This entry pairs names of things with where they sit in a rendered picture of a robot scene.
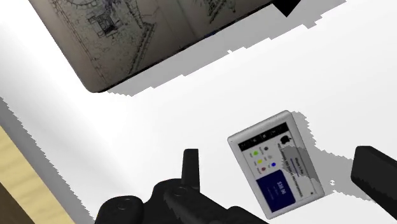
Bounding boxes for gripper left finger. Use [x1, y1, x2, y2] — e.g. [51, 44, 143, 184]
[94, 148, 269, 224]

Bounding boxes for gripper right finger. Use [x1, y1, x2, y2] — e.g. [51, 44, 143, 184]
[350, 145, 397, 220]

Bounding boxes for white tablet with colourful screen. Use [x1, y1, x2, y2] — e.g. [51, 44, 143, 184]
[226, 109, 326, 220]

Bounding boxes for robot stand with sketch pattern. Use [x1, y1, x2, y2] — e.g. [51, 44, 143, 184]
[27, 0, 274, 94]

